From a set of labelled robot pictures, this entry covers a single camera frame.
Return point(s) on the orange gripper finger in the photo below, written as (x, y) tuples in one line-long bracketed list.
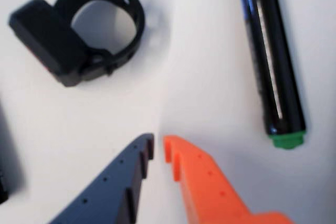
[(207, 192)]

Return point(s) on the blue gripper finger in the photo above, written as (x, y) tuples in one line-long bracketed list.
[(105, 190)]

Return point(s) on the black marker with green cap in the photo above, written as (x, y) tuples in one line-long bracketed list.
[(273, 51)]

